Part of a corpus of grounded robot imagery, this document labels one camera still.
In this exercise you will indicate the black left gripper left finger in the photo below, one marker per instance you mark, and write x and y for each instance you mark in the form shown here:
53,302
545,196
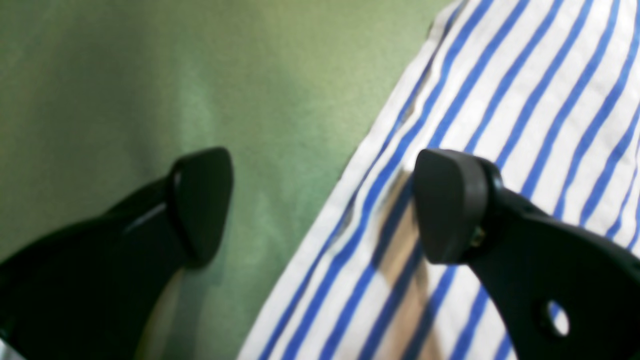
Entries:
86,291

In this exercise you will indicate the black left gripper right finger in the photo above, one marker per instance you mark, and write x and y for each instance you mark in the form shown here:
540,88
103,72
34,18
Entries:
562,292

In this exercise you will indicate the blue white striped t-shirt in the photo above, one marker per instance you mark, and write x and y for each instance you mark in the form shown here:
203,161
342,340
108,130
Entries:
548,90

